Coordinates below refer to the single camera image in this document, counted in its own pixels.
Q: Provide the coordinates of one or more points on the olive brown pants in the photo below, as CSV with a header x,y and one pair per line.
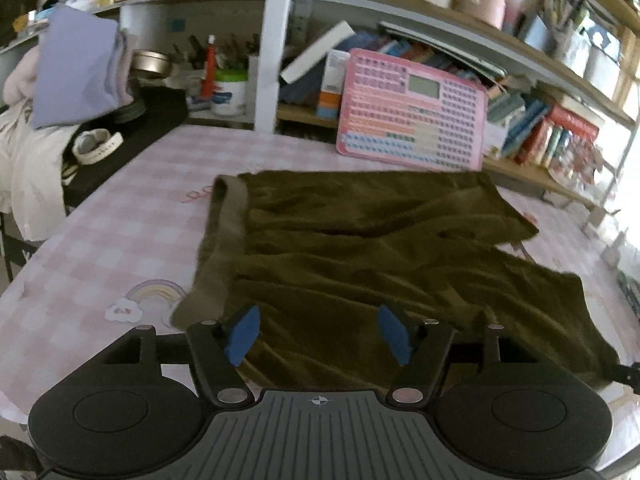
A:
x,y
350,260

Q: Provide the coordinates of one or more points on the cream jacket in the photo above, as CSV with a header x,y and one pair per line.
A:
x,y
30,175

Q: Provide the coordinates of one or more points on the pink toy keyboard tablet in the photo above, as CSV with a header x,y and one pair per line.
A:
x,y
380,110

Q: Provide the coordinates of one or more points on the lavender folded cloth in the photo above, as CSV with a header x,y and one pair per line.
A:
x,y
75,70

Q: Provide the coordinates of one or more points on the pink figurine display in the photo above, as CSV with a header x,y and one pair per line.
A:
x,y
580,165

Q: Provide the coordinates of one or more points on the bunch of pens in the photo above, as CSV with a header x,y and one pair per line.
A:
x,y
230,52

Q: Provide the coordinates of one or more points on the white smartwatch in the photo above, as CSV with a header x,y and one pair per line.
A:
x,y
92,142

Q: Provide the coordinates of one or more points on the row of red spine books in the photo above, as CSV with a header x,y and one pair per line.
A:
x,y
560,137

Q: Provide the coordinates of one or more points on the orange and blue striped box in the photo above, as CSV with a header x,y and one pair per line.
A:
x,y
330,95

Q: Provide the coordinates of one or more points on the white leaning book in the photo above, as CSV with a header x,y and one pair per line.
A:
x,y
315,52

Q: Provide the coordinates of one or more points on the row of leaning books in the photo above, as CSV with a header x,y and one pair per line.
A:
x,y
517,120

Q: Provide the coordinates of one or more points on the white and wooden shelf unit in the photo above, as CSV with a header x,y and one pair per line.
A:
x,y
275,60

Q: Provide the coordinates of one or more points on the white tub with green lid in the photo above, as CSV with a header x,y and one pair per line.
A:
x,y
229,95

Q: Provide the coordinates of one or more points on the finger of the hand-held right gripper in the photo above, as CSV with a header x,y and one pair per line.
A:
x,y
625,375

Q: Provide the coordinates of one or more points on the pink checked cartoon mat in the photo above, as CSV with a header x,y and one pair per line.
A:
x,y
125,220

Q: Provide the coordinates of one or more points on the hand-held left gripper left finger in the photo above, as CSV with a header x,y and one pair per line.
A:
x,y
245,332

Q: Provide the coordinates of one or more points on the metal bowl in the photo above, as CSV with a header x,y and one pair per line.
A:
x,y
150,64

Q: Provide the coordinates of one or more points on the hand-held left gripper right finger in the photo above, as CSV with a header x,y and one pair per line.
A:
x,y
395,332

